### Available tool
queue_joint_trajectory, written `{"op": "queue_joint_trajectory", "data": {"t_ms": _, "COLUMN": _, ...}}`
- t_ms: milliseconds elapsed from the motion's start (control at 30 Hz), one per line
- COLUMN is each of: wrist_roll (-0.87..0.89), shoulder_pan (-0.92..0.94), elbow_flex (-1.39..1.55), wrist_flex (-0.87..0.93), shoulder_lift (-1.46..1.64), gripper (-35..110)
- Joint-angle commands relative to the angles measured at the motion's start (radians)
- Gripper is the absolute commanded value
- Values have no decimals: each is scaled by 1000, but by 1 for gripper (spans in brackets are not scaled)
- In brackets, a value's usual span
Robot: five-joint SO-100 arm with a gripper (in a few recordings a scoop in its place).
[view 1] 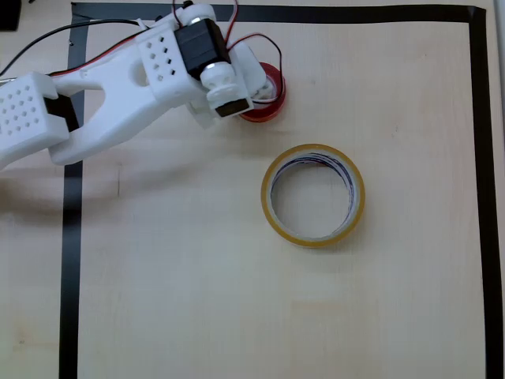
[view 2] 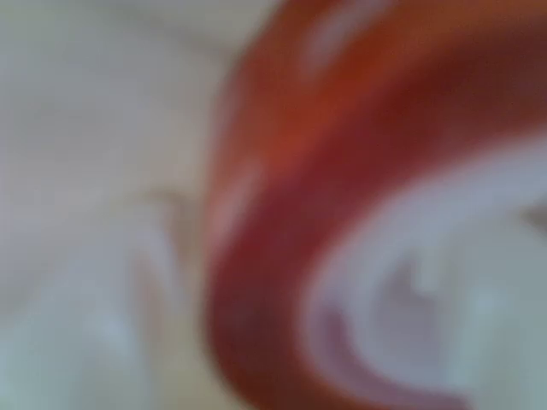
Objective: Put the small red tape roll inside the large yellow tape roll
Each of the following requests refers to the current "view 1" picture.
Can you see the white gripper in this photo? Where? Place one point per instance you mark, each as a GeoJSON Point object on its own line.
{"type": "Point", "coordinates": [265, 88]}

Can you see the black box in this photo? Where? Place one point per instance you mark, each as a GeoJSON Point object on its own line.
{"type": "Point", "coordinates": [8, 15]}

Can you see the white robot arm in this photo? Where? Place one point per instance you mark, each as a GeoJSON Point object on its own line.
{"type": "Point", "coordinates": [118, 91]}

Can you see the black strip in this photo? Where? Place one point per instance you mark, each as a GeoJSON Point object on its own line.
{"type": "Point", "coordinates": [394, 14]}
{"type": "Point", "coordinates": [71, 276]}
{"type": "Point", "coordinates": [485, 197]}

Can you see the big yellow tape roll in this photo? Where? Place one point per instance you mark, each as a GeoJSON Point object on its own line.
{"type": "Point", "coordinates": [315, 241]}

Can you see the small red tape roll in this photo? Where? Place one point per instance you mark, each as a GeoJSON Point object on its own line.
{"type": "Point", "coordinates": [272, 113]}

